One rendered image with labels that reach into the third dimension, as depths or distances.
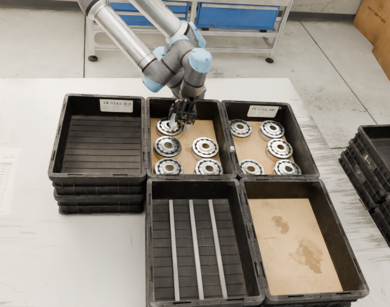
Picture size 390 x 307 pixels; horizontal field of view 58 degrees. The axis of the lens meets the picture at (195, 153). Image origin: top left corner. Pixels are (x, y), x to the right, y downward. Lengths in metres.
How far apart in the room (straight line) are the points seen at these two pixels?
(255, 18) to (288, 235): 2.40
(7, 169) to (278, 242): 1.02
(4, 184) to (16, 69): 1.88
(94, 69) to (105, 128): 1.77
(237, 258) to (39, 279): 0.61
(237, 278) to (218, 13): 2.47
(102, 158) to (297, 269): 0.75
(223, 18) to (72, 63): 1.34
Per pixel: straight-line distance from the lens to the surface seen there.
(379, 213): 2.13
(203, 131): 1.43
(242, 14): 3.26
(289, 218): 1.26
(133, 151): 1.33
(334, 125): 3.13
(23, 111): 1.73
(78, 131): 1.41
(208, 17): 3.18
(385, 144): 2.35
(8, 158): 1.54
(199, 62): 1.15
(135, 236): 1.27
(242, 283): 1.10
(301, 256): 1.21
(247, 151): 1.40
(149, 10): 1.41
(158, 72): 1.25
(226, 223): 1.18
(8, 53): 3.43
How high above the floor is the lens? 1.81
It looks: 47 degrees down
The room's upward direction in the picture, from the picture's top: 12 degrees clockwise
